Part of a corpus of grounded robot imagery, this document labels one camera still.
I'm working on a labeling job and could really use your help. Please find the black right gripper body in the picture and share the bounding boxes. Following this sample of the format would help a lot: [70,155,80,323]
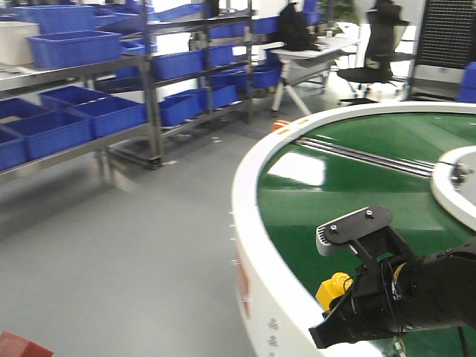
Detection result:
[309,256,420,349]

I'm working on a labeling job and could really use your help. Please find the yellow block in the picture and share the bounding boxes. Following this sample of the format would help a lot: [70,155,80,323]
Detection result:
[315,272,353,312]

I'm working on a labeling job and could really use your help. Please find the red cube block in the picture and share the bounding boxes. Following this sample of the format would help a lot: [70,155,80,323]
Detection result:
[1,331,54,357]

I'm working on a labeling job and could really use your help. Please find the steel conveyor rollers left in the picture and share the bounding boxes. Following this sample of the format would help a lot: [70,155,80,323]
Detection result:
[292,136,436,178]

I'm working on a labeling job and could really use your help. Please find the white desk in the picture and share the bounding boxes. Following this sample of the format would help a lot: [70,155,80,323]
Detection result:
[271,36,361,116]

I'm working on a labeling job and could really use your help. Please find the black perforated panel cabinet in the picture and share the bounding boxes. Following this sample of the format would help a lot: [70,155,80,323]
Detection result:
[408,1,475,101]

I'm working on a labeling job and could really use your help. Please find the black office chair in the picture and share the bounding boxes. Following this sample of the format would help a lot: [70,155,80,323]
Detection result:
[337,1,415,105]

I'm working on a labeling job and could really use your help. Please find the black backpack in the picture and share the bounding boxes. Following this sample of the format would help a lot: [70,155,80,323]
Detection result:
[277,1,319,51]

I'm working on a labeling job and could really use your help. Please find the steel shelving with blue bins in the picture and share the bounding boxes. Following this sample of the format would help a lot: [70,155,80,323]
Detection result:
[1,1,262,183]

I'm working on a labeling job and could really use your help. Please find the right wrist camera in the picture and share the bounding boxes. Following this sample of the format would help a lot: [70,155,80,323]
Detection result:
[315,205,414,271]

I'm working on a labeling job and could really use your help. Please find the white outer ring guard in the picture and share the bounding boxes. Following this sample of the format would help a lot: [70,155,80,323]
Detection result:
[232,101,475,356]

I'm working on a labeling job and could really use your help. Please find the white ring guard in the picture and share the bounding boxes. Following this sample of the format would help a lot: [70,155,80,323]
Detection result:
[232,101,475,356]
[431,145,475,231]

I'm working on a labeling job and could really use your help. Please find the white inner ring guard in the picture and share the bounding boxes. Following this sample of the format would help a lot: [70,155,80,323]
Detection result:
[431,145,475,231]

